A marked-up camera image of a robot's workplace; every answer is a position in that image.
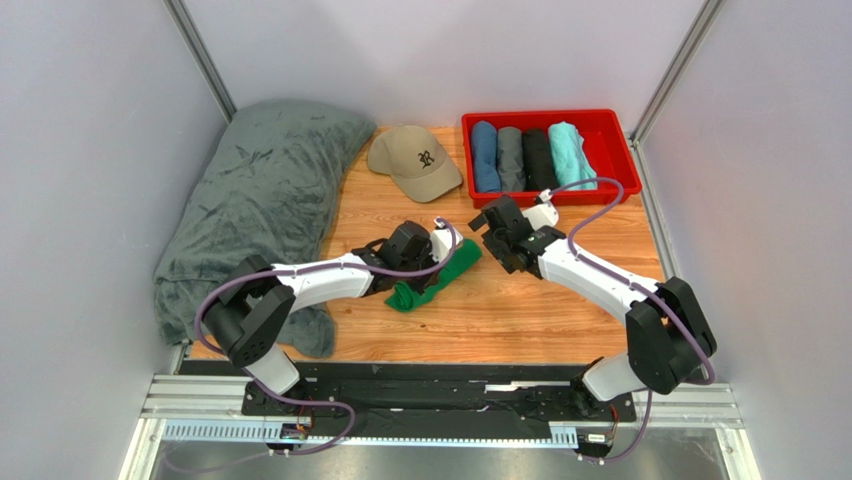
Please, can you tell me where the green t-shirt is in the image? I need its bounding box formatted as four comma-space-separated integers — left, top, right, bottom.
384, 239, 482, 313

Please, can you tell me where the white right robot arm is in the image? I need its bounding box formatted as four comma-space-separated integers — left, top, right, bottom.
469, 195, 717, 410

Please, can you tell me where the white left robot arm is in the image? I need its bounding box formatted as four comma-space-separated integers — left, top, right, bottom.
193, 218, 464, 416

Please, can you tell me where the black rolled t-shirt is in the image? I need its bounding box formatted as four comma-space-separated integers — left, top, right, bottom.
522, 129, 559, 191

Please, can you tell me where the blue rolled t-shirt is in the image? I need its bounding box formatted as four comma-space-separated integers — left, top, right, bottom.
470, 121, 501, 193

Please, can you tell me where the grey rolled t-shirt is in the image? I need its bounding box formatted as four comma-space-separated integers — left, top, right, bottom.
497, 127, 526, 192

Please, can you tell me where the turquoise rolled t-shirt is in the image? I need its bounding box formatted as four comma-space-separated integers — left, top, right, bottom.
548, 122, 598, 191

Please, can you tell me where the tan baseball cap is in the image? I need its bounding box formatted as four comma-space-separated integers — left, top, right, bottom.
367, 125, 463, 203

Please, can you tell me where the red plastic bin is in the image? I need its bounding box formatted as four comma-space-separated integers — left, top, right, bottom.
461, 109, 642, 209

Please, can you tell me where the grey plush pillow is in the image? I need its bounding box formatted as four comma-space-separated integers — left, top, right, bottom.
153, 99, 377, 344

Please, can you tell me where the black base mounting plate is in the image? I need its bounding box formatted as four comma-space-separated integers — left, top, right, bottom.
240, 361, 637, 441

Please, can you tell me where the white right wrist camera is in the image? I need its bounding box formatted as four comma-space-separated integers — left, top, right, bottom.
522, 189, 559, 230

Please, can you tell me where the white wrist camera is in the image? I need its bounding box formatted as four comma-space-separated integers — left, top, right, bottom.
522, 189, 559, 230
430, 217, 464, 263

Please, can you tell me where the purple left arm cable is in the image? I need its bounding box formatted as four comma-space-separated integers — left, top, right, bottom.
192, 216, 461, 457

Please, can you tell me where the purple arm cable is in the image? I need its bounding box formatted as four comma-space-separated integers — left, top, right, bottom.
192, 216, 461, 457
534, 177, 717, 463

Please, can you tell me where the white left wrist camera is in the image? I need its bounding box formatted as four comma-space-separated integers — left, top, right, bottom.
430, 217, 464, 263

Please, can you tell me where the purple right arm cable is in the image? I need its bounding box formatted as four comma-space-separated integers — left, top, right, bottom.
534, 177, 717, 463

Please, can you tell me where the aluminium frame rail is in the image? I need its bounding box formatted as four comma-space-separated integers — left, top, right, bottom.
120, 361, 760, 479

